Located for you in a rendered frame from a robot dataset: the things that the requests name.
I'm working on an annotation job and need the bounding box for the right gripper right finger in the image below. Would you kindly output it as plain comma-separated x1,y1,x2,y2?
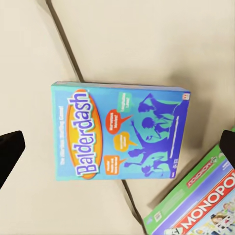
219,130,235,170

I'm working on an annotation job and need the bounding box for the board game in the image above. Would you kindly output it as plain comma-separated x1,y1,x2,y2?
143,127,235,235
50,81,191,181

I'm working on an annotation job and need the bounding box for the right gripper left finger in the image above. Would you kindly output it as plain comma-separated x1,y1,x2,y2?
0,130,25,189

